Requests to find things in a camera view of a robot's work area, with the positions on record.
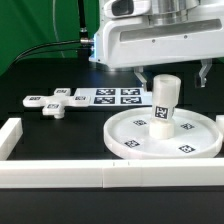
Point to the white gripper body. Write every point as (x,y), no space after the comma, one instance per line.
(135,33)

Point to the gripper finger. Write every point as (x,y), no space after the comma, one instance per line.
(201,80)
(141,78)

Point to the white round table top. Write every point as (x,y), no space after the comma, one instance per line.
(126,134)

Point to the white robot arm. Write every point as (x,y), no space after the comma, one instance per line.
(138,33)

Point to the white right fence block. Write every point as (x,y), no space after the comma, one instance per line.
(220,123)

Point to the white fence block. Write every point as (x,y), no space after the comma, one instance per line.
(220,123)
(10,134)

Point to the white marker sheet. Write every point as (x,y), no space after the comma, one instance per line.
(114,96)

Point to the white cross-shaped table base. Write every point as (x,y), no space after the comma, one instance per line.
(55,104)

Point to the white front fence bar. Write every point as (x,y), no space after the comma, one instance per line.
(111,173)

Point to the white left fence block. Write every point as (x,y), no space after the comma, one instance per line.
(10,134)

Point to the black vertical cable connector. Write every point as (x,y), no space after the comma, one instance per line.
(83,52)

